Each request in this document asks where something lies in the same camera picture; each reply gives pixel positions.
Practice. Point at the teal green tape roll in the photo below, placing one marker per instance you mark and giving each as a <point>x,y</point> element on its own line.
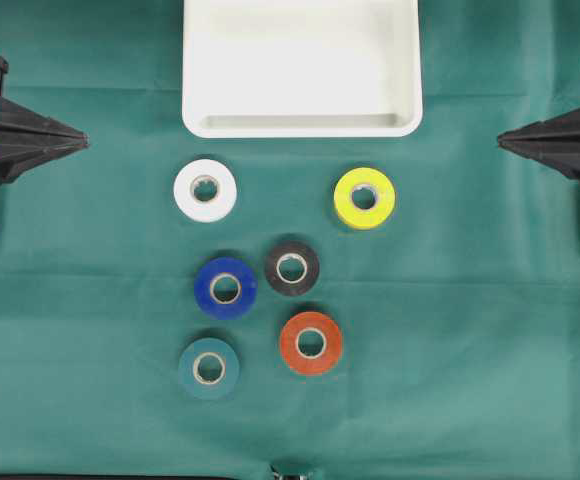
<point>208,369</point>

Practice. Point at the orange tape roll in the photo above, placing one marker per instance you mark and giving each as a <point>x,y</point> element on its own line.
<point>311,343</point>

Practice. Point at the white plastic tray case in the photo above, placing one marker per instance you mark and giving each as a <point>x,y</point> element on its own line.
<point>301,69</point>

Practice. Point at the white tape roll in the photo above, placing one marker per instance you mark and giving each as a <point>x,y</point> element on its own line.
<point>205,190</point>

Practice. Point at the black tape roll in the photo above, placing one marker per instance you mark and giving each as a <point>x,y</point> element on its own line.
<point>292,268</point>

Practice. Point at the green table cloth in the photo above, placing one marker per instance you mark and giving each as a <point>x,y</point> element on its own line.
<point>460,314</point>

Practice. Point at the metal clamp at table edge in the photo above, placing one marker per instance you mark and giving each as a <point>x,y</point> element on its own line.
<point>291,471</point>

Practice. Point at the blue tape roll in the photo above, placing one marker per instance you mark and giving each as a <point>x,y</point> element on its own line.
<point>225,288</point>

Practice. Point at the yellow tape roll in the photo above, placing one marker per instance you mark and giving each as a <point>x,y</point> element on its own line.
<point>364,198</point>

